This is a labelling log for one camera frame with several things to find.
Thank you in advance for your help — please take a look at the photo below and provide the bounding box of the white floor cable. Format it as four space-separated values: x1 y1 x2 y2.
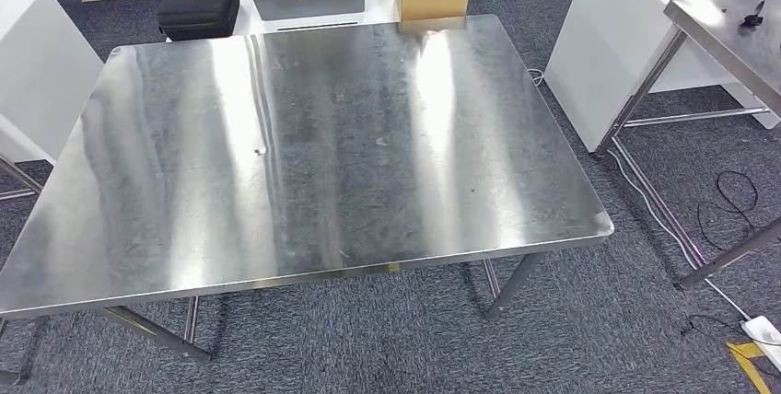
527 67 752 319

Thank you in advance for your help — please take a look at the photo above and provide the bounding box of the yellow floor tape outline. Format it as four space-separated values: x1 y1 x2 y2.
726 342 773 394

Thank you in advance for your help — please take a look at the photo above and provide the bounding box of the white partition panel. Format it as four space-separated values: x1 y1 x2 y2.
0 0 105 166
544 0 781 154

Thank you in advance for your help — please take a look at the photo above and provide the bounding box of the steel workbench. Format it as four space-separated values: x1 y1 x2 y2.
0 14 615 363

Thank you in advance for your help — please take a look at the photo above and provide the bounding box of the steel table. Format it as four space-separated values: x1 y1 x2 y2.
594 0 781 292
0 153 44 203

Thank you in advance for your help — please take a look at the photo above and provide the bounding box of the white power strip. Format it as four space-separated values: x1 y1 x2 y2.
740 316 781 374

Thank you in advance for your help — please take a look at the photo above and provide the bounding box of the black zip case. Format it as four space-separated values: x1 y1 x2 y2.
157 0 240 42

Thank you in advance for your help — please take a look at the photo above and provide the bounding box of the black looped floor cable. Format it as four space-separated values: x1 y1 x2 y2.
697 170 760 252

